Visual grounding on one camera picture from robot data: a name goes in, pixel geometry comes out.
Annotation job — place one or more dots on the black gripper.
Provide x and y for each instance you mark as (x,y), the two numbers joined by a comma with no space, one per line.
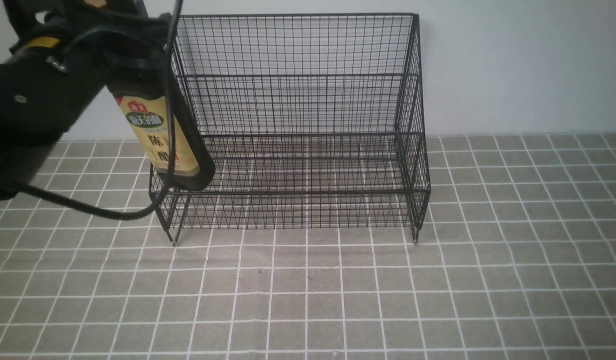
(58,66)

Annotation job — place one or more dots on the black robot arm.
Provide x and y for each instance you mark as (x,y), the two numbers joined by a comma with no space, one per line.
(20,164)

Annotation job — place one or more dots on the black wire mesh rack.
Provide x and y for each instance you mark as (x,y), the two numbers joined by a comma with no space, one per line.
(312,121)

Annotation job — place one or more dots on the dark vinegar bottle yellow label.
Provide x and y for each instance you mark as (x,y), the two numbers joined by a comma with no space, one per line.
(146,113)

